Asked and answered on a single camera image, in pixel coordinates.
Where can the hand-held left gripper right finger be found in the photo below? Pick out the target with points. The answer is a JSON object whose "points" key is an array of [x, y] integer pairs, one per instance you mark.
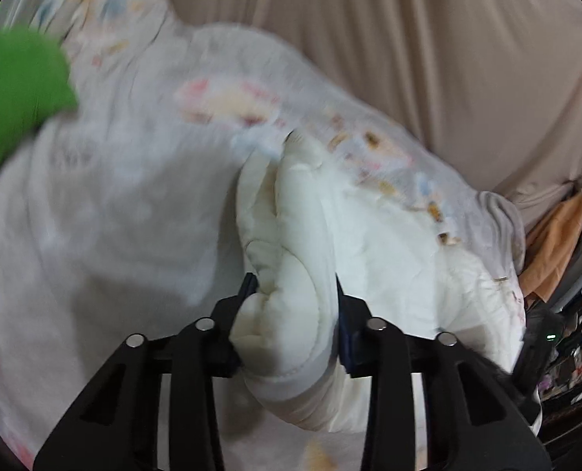
{"points": [[352, 326]]}

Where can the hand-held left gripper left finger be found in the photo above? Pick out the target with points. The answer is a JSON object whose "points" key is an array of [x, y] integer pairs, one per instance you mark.
{"points": [[229, 316]]}

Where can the cream quilted jacket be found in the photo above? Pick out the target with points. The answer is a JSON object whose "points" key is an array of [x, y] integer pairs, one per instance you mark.
{"points": [[369, 265]]}

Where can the orange hanging garment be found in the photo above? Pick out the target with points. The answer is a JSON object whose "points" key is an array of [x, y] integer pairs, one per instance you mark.
{"points": [[553, 245]]}

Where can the grey fleece cloth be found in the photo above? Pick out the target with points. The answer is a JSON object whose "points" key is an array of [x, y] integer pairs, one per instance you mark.
{"points": [[504, 211]]}

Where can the grey printed blanket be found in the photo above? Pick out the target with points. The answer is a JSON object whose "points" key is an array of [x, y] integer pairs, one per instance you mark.
{"points": [[124, 206]]}

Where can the beige backdrop curtain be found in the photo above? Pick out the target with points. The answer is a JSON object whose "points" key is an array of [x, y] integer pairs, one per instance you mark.
{"points": [[394, 44]]}

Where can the green cloth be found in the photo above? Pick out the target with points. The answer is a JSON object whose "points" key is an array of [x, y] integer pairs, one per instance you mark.
{"points": [[11, 93]]}

